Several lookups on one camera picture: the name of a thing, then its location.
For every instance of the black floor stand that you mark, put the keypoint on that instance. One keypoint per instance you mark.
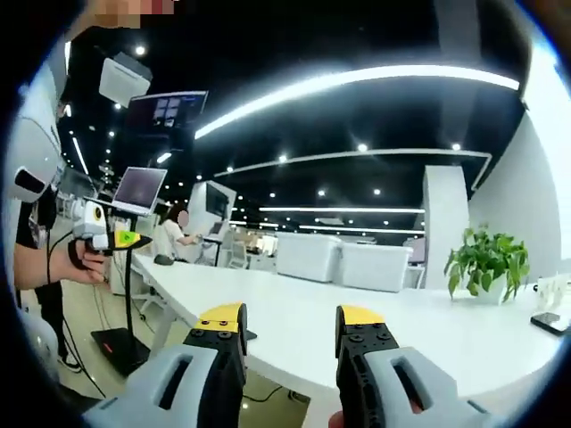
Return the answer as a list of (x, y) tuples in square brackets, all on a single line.
[(120, 350)]

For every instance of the black display on white column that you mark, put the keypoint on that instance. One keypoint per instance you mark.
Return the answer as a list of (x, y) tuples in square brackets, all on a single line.
[(215, 200)]

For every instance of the white ceiling unit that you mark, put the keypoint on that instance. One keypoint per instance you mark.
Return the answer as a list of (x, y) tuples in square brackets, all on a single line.
[(125, 78)]

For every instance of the large black hanging display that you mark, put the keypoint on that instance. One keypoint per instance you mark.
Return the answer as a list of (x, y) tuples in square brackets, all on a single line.
[(169, 109)]

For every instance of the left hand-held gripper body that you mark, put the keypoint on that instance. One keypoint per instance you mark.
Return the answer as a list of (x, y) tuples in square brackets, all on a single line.
[(91, 218)]

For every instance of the computer monitor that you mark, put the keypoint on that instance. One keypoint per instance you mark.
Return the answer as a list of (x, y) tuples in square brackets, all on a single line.
[(419, 250)]

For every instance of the grey laptop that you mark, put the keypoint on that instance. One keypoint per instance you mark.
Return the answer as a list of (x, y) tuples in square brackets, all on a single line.
[(139, 189)]

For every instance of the person's left hand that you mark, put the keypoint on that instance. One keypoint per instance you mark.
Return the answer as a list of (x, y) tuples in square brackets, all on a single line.
[(91, 267)]

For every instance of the person's black clothing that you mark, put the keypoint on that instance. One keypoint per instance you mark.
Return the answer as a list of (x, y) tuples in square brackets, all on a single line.
[(49, 312)]

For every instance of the white desk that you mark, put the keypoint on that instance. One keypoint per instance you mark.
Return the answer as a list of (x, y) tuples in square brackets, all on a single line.
[(312, 303)]

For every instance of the large white storage bin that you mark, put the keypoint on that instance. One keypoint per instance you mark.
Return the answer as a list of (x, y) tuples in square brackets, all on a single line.
[(308, 258)]

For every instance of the white chest-worn device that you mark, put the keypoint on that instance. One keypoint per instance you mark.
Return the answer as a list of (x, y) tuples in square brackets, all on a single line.
[(40, 142)]

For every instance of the white office chair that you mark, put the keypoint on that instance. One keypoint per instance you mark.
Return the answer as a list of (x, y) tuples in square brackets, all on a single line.
[(238, 255)]

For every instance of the person's right hand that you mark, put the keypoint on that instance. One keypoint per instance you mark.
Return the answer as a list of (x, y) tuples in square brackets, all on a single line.
[(337, 421)]

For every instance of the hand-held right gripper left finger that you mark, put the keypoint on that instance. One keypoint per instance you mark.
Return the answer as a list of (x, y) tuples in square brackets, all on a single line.
[(178, 388)]

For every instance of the person's shoe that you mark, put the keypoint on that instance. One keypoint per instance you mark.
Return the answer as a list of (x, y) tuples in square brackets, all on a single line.
[(70, 362)]

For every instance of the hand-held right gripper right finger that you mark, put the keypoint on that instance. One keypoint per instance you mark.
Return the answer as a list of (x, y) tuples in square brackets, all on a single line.
[(410, 388)]

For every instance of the small white storage bin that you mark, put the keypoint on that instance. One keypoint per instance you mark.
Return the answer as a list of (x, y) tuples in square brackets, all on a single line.
[(374, 269)]

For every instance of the black smartphone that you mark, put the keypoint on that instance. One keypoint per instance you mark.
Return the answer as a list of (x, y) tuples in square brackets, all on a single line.
[(549, 323)]

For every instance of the potted green plant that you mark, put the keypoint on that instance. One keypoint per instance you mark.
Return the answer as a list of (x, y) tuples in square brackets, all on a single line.
[(488, 290)]

